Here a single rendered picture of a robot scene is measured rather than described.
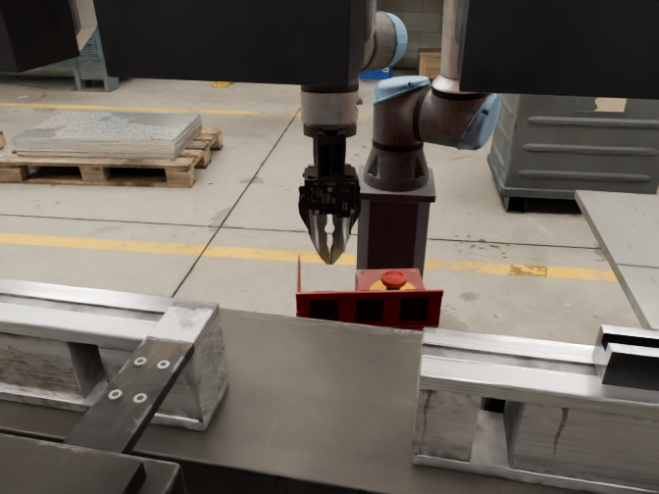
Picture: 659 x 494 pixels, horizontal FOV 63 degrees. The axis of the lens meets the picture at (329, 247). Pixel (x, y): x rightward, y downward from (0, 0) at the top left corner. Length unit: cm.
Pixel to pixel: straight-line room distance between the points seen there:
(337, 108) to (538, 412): 43
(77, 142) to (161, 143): 51
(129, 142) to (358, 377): 305
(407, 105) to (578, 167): 200
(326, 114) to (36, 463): 52
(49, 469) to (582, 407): 33
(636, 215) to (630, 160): 250
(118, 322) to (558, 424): 35
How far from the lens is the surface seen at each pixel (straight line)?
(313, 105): 69
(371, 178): 121
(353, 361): 55
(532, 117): 291
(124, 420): 34
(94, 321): 48
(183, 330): 39
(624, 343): 44
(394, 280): 80
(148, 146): 344
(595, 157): 306
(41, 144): 373
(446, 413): 42
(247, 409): 51
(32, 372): 55
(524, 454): 46
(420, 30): 688
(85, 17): 44
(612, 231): 58
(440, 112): 111
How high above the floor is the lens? 124
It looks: 29 degrees down
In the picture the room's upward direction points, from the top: straight up
